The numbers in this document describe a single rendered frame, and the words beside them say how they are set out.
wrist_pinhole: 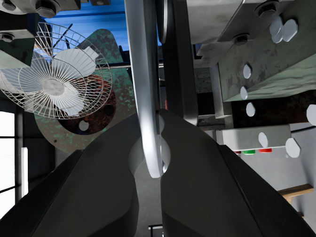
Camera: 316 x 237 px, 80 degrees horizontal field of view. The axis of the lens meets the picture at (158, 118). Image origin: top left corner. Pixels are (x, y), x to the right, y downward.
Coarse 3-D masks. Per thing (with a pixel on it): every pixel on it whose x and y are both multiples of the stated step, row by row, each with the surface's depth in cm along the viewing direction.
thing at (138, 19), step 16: (128, 0) 7; (144, 0) 7; (128, 16) 7; (144, 16) 7; (128, 32) 7; (144, 32) 8; (144, 48) 8; (144, 64) 8; (144, 80) 8; (144, 96) 9; (144, 112) 9; (144, 128) 10; (144, 144) 11; (160, 144) 19; (160, 160) 16
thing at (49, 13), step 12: (0, 0) 27; (12, 0) 25; (24, 0) 25; (36, 0) 25; (48, 0) 25; (60, 0) 25; (72, 0) 25; (84, 0) 30; (12, 12) 29; (24, 12) 27; (36, 12) 27; (48, 12) 25
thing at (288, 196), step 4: (304, 184) 101; (308, 184) 100; (288, 188) 100; (292, 188) 100; (296, 188) 99; (300, 188) 99; (304, 188) 99; (308, 188) 98; (312, 188) 98; (280, 192) 98; (284, 192) 98; (288, 192) 98; (292, 192) 97; (296, 192) 97; (300, 192) 98; (304, 192) 98; (308, 192) 99; (284, 196) 97; (288, 196) 98; (292, 196) 98; (288, 200) 100
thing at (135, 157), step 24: (96, 144) 9; (120, 144) 8; (96, 168) 7; (120, 168) 7; (72, 192) 6; (96, 192) 6; (120, 192) 6; (48, 216) 6; (72, 216) 6; (96, 216) 6; (120, 216) 6
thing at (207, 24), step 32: (160, 0) 20; (192, 0) 18; (224, 0) 19; (256, 0) 19; (288, 0) 19; (160, 32) 24; (192, 32) 24; (224, 32) 24; (256, 32) 25; (192, 64) 15; (192, 96) 15
